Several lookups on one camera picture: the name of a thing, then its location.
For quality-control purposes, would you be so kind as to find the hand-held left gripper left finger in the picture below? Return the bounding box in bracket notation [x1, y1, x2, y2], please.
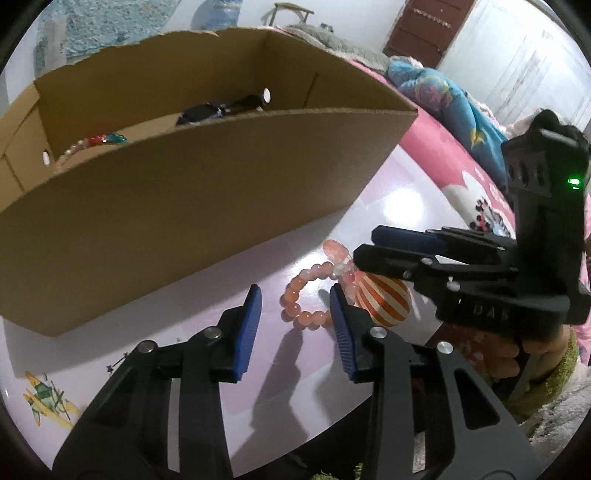
[52, 284, 263, 480]

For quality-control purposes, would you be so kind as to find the green fluffy cloth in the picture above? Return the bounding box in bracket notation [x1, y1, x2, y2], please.
[505, 330, 591, 444]

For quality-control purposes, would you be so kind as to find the pink bead bracelet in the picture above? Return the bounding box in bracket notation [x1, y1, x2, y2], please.
[279, 239, 361, 330]

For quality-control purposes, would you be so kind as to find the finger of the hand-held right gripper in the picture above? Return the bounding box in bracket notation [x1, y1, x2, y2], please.
[352, 244, 519, 295]
[370, 224, 519, 267]

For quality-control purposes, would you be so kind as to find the hanging blue floral cloth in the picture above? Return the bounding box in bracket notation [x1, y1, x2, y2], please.
[34, 0, 183, 77]

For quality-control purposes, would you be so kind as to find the person's right hand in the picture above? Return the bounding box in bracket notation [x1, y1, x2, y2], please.
[450, 324, 574, 385]

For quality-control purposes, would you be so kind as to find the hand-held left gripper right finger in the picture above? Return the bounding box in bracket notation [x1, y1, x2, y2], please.
[329, 283, 542, 480]

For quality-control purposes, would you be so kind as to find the grey green blanket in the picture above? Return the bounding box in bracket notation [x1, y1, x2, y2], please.
[281, 22, 389, 70]

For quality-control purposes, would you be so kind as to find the multicolour glass bead bracelet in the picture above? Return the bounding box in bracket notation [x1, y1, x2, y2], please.
[53, 132, 126, 174]

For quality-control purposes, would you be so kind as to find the brown door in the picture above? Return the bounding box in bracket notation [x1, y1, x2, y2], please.
[382, 0, 476, 70]

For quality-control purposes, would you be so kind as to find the blue water jug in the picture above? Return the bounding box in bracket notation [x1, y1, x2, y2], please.
[196, 0, 245, 31]

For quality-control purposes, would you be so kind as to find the brown cardboard box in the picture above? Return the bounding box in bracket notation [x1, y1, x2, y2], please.
[0, 27, 419, 337]

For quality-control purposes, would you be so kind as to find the blue floral quilt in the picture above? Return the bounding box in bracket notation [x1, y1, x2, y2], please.
[387, 58, 513, 185]

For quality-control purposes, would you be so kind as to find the white panelled wardrobe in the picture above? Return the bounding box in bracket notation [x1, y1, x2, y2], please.
[436, 0, 591, 139]

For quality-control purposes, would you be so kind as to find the pink floral blanket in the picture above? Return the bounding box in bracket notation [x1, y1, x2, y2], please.
[342, 58, 591, 352]

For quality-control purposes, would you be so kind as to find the purple smartwatch with black strap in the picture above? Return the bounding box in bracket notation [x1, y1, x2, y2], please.
[175, 93, 264, 126]

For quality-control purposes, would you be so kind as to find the wooden chair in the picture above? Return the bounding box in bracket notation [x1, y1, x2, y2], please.
[271, 2, 315, 24]

